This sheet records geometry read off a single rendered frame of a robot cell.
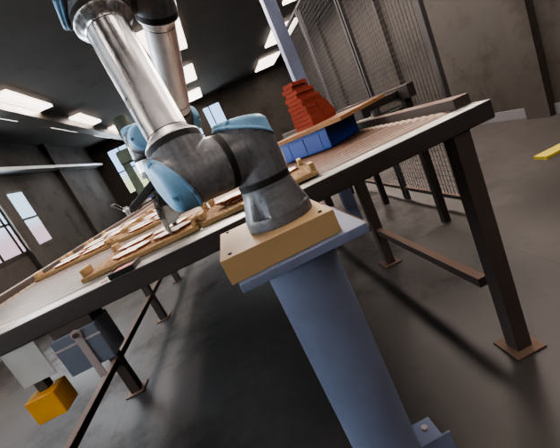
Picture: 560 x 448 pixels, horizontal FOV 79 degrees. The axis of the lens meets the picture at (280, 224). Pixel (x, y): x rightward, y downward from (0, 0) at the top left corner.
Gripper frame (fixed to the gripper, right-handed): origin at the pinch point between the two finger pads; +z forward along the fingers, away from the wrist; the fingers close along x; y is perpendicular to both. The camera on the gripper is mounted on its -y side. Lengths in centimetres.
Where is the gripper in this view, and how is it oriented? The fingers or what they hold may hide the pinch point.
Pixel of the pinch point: (172, 228)
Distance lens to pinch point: 121.9
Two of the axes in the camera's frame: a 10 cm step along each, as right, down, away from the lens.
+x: -1.0, -2.2, 9.7
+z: 3.5, 9.1, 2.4
